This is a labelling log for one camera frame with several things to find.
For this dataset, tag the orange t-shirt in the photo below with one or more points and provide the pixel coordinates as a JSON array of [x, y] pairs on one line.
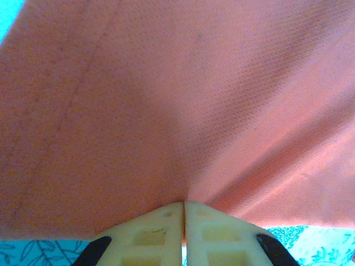
[[166, 110]]

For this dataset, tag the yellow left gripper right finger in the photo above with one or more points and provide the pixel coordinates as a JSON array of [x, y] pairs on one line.
[[222, 238]]

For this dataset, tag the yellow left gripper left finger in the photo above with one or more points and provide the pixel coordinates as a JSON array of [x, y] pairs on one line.
[[149, 238]]

